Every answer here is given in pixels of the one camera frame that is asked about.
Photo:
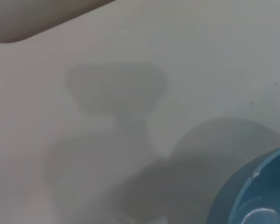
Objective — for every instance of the blue bowl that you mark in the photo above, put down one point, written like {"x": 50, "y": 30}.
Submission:
{"x": 254, "y": 200}

